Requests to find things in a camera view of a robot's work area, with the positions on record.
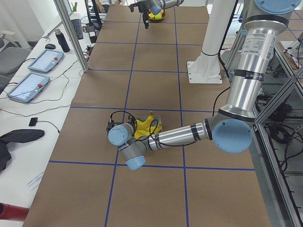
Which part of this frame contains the black computer mouse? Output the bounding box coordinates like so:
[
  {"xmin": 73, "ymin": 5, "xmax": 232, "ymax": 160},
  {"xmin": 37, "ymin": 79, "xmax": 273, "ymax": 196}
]
[{"xmin": 45, "ymin": 44, "xmax": 56, "ymax": 50}]

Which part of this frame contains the yellow banana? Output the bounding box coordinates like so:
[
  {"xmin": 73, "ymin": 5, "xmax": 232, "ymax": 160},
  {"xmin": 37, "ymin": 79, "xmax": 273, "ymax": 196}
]
[
  {"xmin": 134, "ymin": 123, "xmax": 162, "ymax": 139},
  {"xmin": 136, "ymin": 111, "xmax": 154, "ymax": 132}
]

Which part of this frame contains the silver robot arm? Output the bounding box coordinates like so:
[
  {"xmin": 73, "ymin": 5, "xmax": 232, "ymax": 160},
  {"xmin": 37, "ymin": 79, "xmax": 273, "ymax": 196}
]
[
  {"xmin": 133, "ymin": 0, "xmax": 184, "ymax": 29},
  {"xmin": 107, "ymin": 0, "xmax": 302, "ymax": 170}
]

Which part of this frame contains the upper blue teach pendant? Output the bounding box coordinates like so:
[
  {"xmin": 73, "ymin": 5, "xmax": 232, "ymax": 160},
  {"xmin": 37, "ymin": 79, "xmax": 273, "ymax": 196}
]
[{"xmin": 27, "ymin": 49, "xmax": 64, "ymax": 73}]

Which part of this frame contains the grey square plate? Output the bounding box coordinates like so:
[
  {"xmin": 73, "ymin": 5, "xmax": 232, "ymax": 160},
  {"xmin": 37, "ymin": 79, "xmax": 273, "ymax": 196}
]
[{"xmin": 135, "ymin": 115, "xmax": 162, "ymax": 127}]

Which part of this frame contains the lower blue teach pendant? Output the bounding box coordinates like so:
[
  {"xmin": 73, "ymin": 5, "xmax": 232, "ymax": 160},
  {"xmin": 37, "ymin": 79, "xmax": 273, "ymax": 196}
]
[{"xmin": 7, "ymin": 72, "xmax": 50, "ymax": 103}]

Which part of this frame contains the black water bottle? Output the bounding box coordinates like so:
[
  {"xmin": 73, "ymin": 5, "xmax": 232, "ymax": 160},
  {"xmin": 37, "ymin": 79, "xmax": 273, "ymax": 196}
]
[{"xmin": 55, "ymin": 28, "xmax": 70, "ymax": 52}]

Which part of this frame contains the black keyboard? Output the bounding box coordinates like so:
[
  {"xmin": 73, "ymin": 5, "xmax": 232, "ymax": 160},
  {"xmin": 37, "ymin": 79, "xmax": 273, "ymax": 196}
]
[{"xmin": 71, "ymin": 19, "xmax": 83, "ymax": 40}]

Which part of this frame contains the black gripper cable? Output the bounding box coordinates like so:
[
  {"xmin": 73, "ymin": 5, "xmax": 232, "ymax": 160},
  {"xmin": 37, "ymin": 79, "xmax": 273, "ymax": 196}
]
[{"xmin": 109, "ymin": 110, "xmax": 197, "ymax": 147}]

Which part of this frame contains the black cloth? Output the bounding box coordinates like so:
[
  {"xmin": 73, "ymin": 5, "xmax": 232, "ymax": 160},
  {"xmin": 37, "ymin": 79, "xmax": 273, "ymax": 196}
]
[{"xmin": 0, "ymin": 129, "xmax": 45, "ymax": 171}]

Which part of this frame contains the small black device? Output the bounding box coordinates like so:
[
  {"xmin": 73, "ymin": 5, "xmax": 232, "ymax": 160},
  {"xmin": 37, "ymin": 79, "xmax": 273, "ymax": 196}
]
[{"xmin": 29, "ymin": 117, "xmax": 38, "ymax": 127}]

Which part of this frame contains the blue teach pendant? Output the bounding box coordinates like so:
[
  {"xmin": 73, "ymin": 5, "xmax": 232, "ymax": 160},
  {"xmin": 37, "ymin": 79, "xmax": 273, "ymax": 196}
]
[
  {"xmin": 27, "ymin": 49, "xmax": 64, "ymax": 73},
  {"xmin": 7, "ymin": 72, "xmax": 50, "ymax": 103}
]

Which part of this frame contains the woven brown fruit basket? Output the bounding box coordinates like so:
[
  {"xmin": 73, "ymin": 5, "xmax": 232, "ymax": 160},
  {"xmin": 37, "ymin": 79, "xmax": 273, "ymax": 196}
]
[{"xmin": 148, "ymin": 9, "xmax": 166, "ymax": 22}]

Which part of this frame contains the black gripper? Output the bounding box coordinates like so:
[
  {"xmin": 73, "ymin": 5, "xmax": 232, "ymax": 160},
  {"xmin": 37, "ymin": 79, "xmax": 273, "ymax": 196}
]
[{"xmin": 138, "ymin": 2, "xmax": 149, "ymax": 29}]

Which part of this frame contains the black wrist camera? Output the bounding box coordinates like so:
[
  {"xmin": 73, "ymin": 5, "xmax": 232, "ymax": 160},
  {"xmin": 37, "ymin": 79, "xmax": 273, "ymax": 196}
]
[
  {"xmin": 128, "ymin": 2, "xmax": 140, "ymax": 12},
  {"xmin": 106, "ymin": 117, "xmax": 115, "ymax": 133}
]

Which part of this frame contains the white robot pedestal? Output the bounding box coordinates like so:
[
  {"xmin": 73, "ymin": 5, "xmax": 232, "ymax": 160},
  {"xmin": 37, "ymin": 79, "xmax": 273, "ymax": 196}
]
[{"xmin": 187, "ymin": 0, "xmax": 238, "ymax": 84}]

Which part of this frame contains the aluminium frame post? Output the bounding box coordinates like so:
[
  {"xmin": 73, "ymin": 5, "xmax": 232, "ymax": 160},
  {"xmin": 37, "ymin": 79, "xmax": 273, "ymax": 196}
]
[{"xmin": 54, "ymin": 0, "xmax": 89, "ymax": 72}]

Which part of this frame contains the red cylinder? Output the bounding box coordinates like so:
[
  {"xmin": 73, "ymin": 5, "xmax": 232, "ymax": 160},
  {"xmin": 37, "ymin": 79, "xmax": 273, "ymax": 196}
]
[{"xmin": 0, "ymin": 203, "xmax": 29, "ymax": 221}]

